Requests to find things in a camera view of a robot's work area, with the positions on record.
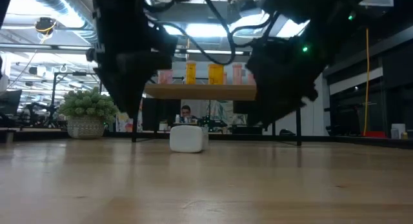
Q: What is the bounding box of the white container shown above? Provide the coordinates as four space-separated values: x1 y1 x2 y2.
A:
390 123 407 140

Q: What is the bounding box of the large orange pill bottle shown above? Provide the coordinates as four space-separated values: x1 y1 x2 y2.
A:
208 63 225 85

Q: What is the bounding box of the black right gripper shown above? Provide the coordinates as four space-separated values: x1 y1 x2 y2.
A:
245 35 327 127

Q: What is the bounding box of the wooden shelf with black frame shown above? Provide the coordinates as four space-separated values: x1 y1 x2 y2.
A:
130 83 303 147

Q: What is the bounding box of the person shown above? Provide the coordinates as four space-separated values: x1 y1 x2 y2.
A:
179 104 194 125

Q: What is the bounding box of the black desk monitor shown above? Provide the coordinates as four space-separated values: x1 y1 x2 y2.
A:
141 97 181 132
0 89 23 116

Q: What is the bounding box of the small orange pill bottle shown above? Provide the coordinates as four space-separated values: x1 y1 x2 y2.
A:
185 61 197 85

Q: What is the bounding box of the large white labelled medicine bottle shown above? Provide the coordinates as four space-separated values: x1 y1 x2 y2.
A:
169 125 210 154

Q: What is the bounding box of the artificial green potted plant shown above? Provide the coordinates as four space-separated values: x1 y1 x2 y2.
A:
57 87 119 140

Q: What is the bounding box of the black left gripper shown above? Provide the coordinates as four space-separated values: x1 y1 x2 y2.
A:
86 23 179 119

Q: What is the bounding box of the yellow hanging cable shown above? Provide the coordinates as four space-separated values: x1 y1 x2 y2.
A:
363 27 370 136

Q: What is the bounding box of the black aluminium table frame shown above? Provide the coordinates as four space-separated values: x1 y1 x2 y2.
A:
0 128 413 150

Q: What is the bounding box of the ceiling cable reel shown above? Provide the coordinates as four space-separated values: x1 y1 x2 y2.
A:
34 16 58 36

